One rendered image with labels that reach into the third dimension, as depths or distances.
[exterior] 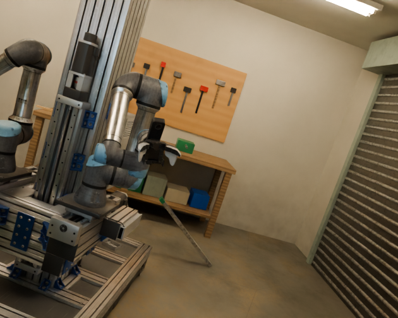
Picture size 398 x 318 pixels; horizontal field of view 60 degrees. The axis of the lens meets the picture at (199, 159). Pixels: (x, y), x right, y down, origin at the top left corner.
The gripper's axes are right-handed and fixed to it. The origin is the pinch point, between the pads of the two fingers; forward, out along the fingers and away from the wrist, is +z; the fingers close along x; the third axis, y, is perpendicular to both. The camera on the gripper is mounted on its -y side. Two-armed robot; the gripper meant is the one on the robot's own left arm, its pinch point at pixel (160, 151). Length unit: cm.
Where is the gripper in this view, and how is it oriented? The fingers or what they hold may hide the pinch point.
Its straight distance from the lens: 110.2
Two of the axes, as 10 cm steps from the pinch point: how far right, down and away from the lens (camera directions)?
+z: 2.7, 2.4, -9.3
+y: -1.8, 9.6, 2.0
